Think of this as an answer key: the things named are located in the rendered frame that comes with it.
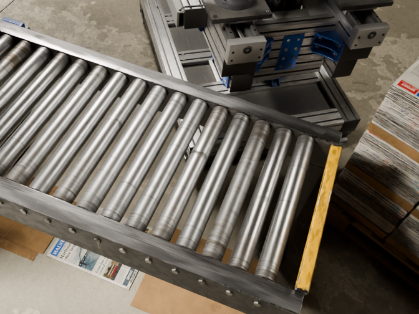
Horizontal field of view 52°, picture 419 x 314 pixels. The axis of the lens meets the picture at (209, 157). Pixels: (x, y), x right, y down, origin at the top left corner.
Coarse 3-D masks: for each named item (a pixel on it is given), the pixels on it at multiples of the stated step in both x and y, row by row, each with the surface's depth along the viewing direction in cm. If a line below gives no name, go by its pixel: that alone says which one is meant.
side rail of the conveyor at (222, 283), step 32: (0, 192) 102; (32, 192) 103; (32, 224) 108; (64, 224) 100; (96, 224) 99; (128, 256) 101; (160, 256) 96; (192, 256) 97; (192, 288) 102; (224, 288) 95; (256, 288) 94; (288, 288) 94
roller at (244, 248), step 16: (272, 144) 119; (288, 144) 120; (272, 160) 115; (272, 176) 112; (256, 192) 109; (272, 192) 110; (256, 208) 106; (256, 224) 103; (240, 240) 101; (256, 240) 102; (240, 256) 98
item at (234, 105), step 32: (0, 32) 135; (32, 32) 136; (96, 64) 131; (128, 64) 131; (192, 96) 126; (224, 96) 127; (224, 128) 132; (288, 128) 122; (320, 128) 123; (320, 160) 128
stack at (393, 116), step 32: (416, 64) 140; (416, 96) 131; (384, 128) 146; (416, 128) 136; (352, 160) 164; (384, 160) 153; (352, 192) 176; (416, 192) 152; (352, 224) 186; (384, 224) 173; (416, 224) 160; (384, 256) 187; (416, 288) 181
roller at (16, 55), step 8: (24, 40) 133; (16, 48) 131; (24, 48) 132; (32, 48) 134; (8, 56) 129; (16, 56) 130; (24, 56) 132; (0, 64) 126; (8, 64) 127; (16, 64) 129; (0, 72) 125; (8, 72) 127; (0, 80) 125
